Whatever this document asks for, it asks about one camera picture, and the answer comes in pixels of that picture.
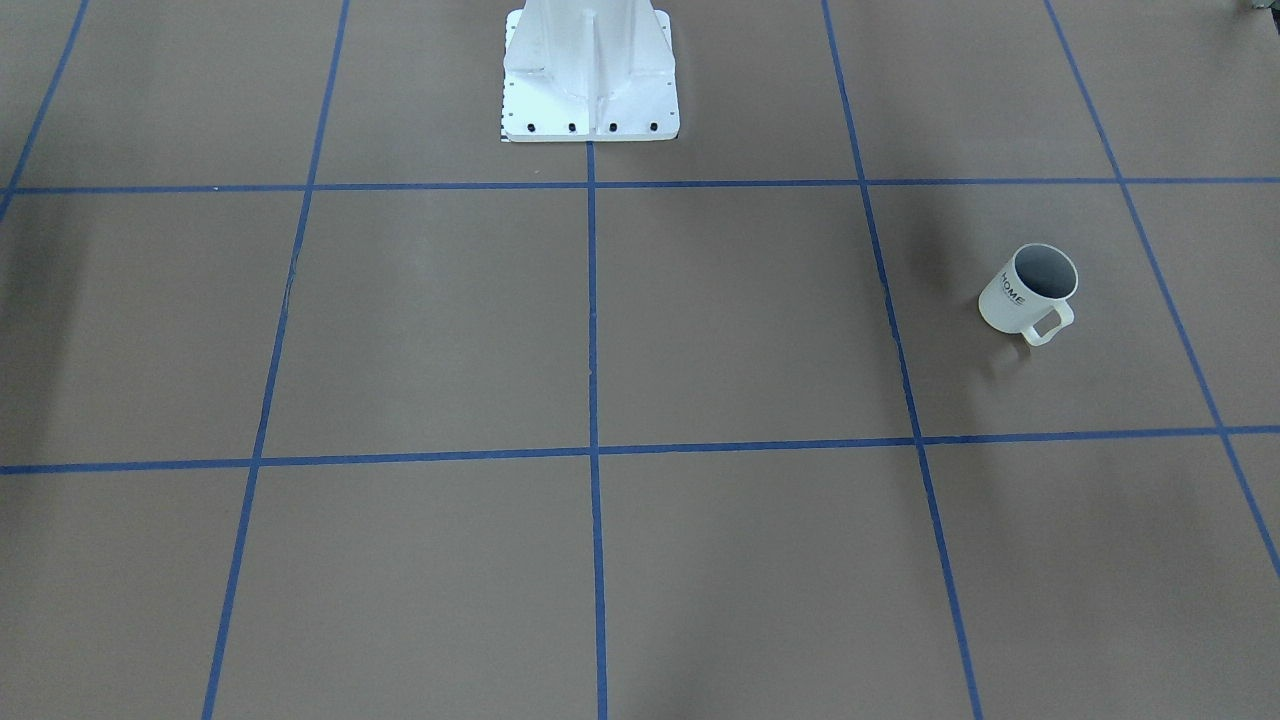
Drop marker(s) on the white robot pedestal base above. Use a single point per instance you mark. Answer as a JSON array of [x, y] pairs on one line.
[[589, 71]]

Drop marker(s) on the white mug with handle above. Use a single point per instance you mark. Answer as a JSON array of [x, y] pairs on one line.
[[1030, 294]]

